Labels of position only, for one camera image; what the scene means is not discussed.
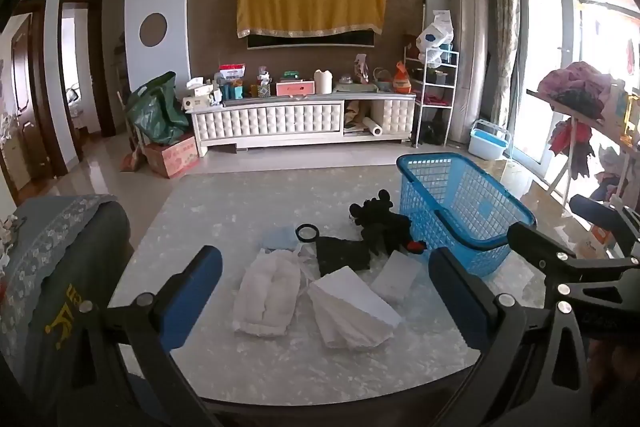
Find light blue folded cloth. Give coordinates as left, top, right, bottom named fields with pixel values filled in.
left=262, top=227, right=301, bottom=253

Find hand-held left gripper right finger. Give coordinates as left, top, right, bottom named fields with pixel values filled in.
left=428, top=247, right=596, bottom=427

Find brown wooden door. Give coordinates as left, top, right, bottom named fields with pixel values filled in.
left=0, top=2, right=68, bottom=203

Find grey lace cover cloth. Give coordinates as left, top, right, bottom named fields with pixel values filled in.
left=0, top=194, right=118, bottom=358

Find blue plastic basket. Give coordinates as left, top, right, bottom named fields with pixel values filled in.
left=396, top=152, right=537, bottom=278

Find white metal rack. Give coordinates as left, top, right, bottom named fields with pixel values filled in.
left=404, top=48, right=460, bottom=145

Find plain round brown wall disc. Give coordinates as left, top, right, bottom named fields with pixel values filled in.
left=139, top=13, right=168, bottom=46

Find white fluffy towel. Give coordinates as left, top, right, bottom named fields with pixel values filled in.
left=232, top=249, right=302, bottom=338

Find dark chair yellow print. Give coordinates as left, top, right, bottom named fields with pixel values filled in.
left=0, top=194, right=133, bottom=427

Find green plastic bag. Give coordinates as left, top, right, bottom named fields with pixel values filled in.
left=125, top=72, right=190, bottom=146

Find black television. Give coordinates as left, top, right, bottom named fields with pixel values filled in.
left=246, top=30, right=375, bottom=50

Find orange toy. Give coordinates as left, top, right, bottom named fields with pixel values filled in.
left=391, top=61, right=413, bottom=94

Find glass sliding door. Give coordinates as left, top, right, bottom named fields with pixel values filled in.
left=515, top=0, right=640, bottom=180

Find clothes drying rack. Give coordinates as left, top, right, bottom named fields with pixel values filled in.
left=527, top=61, right=640, bottom=208

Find patterned curtain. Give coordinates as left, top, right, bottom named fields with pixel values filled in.
left=480, top=0, right=521, bottom=128

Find large white cloth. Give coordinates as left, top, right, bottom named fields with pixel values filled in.
left=306, top=268, right=403, bottom=351

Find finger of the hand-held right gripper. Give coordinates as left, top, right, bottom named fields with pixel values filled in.
left=569, top=195, right=640, bottom=253
left=506, top=222, right=640, bottom=303

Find white plastic bags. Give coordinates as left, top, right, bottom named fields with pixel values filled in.
left=416, top=10, right=455, bottom=68

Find white tufted television cabinet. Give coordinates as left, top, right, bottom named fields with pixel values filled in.
left=185, top=92, right=417, bottom=157

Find small white cloth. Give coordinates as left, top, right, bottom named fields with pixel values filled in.
left=370, top=249, right=422, bottom=305

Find yellow television cover cloth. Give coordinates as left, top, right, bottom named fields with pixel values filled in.
left=236, top=0, right=387, bottom=39

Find pink flat box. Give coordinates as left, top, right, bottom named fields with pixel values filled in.
left=276, top=80, right=316, bottom=97

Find black cloth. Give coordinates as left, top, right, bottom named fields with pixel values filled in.
left=315, top=235, right=373, bottom=279

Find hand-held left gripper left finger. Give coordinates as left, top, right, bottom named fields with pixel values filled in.
left=65, top=245, right=223, bottom=427

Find black plush toy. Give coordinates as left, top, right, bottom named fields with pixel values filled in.
left=348, top=190, right=428, bottom=256

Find light blue plastic tub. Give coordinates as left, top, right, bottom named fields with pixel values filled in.
left=469, top=120, right=512, bottom=160

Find pink cardboard box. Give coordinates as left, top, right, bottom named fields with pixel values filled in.
left=144, top=134, right=200, bottom=179

